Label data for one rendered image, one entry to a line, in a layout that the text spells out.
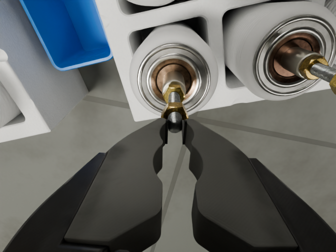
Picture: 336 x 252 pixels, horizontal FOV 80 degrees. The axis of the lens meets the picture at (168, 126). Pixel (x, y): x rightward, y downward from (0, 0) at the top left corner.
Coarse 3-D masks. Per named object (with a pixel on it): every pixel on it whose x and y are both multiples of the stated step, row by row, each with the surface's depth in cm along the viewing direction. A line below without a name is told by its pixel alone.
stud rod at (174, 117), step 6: (168, 96) 17; (174, 96) 16; (174, 114) 14; (180, 114) 14; (168, 120) 13; (174, 120) 13; (180, 120) 13; (168, 126) 13; (174, 126) 13; (180, 126) 13; (174, 132) 13
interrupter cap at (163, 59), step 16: (160, 48) 19; (176, 48) 19; (192, 48) 19; (144, 64) 20; (160, 64) 20; (176, 64) 20; (192, 64) 20; (144, 80) 21; (160, 80) 21; (192, 80) 21; (208, 80) 21; (144, 96) 22; (160, 96) 22; (192, 96) 22
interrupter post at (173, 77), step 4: (168, 72) 20; (172, 72) 20; (176, 72) 20; (164, 76) 20; (168, 76) 19; (172, 76) 19; (176, 76) 19; (180, 76) 20; (164, 80) 19; (168, 80) 18; (172, 80) 18; (176, 80) 18; (180, 80) 18; (164, 84) 18; (180, 84) 18; (184, 84) 19; (164, 88) 18; (184, 88) 18; (184, 92) 18
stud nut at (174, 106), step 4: (168, 104) 14; (172, 104) 14; (176, 104) 14; (180, 104) 14; (164, 108) 14; (168, 108) 14; (172, 108) 14; (176, 108) 14; (180, 108) 14; (184, 108) 14; (164, 112) 14; (168, 112) 14; (180, 112) 14; (184, 112) 14; (164, 116) 14; (184, 116) 14
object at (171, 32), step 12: (168, 24) 26; (180, 24) 26; (156, 36) 19; (168, 36) 19; (180, 36) 19; (192, 36) 19; (144, 48) 20; (204, 48) 20; (132, 60) 21; (132, 72) 21; (216, 72) 21; (132, 84) 22; (216, 84) 22
